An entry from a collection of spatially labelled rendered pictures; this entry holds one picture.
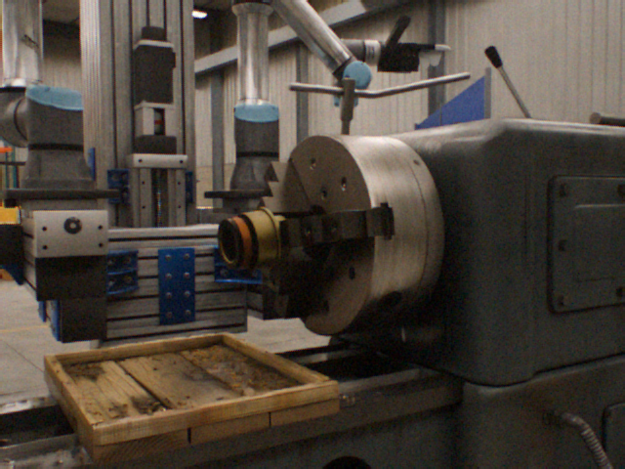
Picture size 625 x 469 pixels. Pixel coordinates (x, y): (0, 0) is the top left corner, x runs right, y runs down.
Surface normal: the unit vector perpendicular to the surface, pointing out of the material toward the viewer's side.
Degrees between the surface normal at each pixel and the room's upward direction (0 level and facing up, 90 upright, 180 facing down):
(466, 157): 86
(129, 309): 90
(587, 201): 90
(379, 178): 57
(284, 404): 90
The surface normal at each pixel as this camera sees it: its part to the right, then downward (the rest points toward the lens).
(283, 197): 0.40, -0.60
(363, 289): -0.86, 0.04
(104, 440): 0.51, 0.04
